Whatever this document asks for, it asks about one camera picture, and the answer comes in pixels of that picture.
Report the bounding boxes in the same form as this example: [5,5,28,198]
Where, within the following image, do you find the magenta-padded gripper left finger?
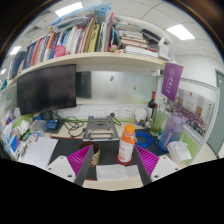
[45,144,95,187]

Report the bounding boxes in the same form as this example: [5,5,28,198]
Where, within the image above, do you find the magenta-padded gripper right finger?
[133,144,183,187]

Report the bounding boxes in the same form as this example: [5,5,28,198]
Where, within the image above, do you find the orange-capped drink bottle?
[117,123,137,164]

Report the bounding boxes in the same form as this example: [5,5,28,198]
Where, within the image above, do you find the purple water bottle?
[158,112,186,153]

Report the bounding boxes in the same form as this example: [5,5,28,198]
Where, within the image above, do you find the white crumpled tissue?
[166,139,193,164]

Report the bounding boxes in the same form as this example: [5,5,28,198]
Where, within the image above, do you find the white paper notebook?
[21,136,59,170]

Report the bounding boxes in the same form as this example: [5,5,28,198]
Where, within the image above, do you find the flat round red coaster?
[115,153,135,166]

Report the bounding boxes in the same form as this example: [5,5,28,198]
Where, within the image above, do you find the glass vase with green stems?
[149,109,165,137]

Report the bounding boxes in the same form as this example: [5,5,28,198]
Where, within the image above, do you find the blue electronic box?
[45,119,60,132]

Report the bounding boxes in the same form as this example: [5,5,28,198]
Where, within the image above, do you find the white paper napkin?
[95,163,141,183]

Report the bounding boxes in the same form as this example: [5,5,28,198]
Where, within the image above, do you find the clear plastic box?
[29,119,48,135]

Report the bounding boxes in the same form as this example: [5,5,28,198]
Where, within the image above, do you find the black red-edged desk mat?
[49,134,158,183]

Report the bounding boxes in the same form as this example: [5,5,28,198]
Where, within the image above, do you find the silver laptop stand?
[81,115,120,142]

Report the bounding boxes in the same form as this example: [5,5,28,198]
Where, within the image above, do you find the white ceramic jar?
[134,108,148,126]

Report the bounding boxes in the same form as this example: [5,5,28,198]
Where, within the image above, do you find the green tissue pack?
[16,119,33,141]

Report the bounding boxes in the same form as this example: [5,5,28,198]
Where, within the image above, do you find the blue tissue box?
[2,123,21,154]

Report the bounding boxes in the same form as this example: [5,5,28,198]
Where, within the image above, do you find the dark wine bottle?
[146,90,158,123]

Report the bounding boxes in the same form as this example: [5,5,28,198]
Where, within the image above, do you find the group photo poster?
[171,88,214,138]

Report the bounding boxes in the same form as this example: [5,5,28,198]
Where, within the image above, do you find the black computer monitor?
[16,64,78,116]

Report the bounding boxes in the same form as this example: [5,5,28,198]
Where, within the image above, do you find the purple hanging banner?
[161,62,184,103]

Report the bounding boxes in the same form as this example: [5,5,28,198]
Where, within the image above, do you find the ceiling light panels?
[0,1,196,76]

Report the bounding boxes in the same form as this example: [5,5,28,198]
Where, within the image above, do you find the black cable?
[51,111,88,138]

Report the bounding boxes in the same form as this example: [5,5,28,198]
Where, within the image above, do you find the white wall outlet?
[93,107,105,118]
[122,107,133,118]
[108,107,120,118]

